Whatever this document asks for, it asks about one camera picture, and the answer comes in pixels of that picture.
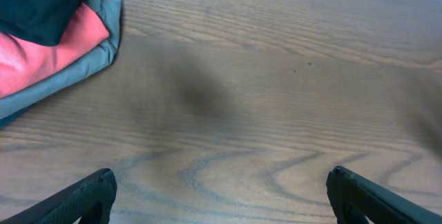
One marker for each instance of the grey folded t-shirt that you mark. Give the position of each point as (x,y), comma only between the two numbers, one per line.
(109,11)

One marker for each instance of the navy folded t-shirt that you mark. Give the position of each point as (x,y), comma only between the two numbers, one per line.
(7,120)

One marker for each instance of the red folded t-shirt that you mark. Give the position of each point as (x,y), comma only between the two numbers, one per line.
(24,63)

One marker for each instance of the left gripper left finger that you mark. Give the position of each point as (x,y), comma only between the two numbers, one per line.
(88,201)

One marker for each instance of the black t-shirt with logo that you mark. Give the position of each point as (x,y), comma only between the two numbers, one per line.
(40,21)

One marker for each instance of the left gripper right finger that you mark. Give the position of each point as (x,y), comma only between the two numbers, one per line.
(357,200)

